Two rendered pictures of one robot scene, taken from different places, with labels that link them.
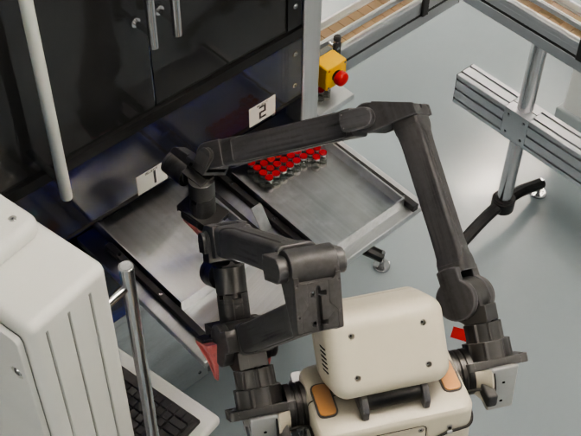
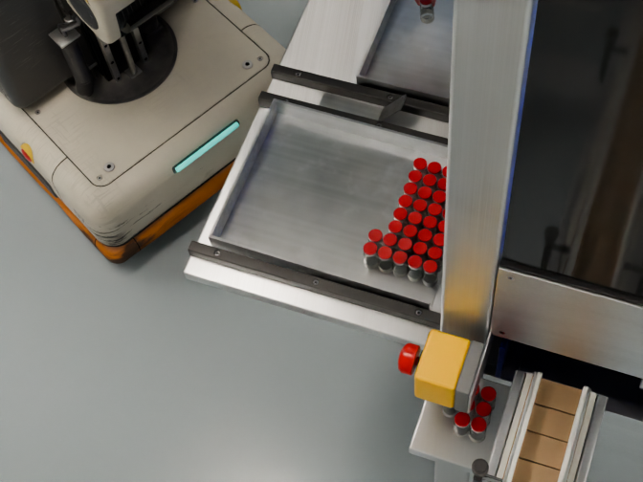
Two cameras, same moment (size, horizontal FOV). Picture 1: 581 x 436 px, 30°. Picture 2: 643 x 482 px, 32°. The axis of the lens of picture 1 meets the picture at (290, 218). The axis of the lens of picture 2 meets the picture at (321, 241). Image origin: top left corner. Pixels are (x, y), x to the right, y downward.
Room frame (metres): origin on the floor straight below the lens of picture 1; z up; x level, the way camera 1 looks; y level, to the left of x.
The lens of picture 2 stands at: (2.60, -0.38, 2.34)
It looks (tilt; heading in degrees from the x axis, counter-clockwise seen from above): 61 degrees down; 161
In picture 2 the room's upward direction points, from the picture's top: 9 degrees counter-clockwise
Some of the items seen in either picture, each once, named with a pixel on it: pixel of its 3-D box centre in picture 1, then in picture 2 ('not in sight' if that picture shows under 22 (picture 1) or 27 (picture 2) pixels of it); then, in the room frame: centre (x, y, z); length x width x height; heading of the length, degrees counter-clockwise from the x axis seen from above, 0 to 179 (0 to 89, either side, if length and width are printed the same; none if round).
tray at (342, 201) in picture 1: (316, 189); (347, 201); (1.81, -0.06, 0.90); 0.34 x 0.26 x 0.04; 43
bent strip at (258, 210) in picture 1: (275, 230); (361, 100); (1.67, 0.04, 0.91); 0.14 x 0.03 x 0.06; 42
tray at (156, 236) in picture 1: (179, 234); (483, 44); (1.66, 0.26, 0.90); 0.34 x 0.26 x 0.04; 43
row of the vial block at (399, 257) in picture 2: (287, 163); (417, 218); (1.89, 0.01, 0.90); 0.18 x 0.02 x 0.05; 133
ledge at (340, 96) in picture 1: (318, 93); (472, 423); (2.19, -0.07, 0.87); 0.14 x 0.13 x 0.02; 43
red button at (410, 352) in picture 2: (339, 77); (413, 360); (2.12, -0.12, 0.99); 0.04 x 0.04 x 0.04; 43
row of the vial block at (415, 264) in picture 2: (281, 158); (432, 223); (1.91, 0.03, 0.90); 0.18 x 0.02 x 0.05; 133
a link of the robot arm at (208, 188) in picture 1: (199, 183); not in sight; (1.59, 0.20, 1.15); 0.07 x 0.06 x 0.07; 47
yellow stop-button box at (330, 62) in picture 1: (327, 68); (447, 370); (2.15, -0.09, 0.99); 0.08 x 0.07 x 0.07; 43
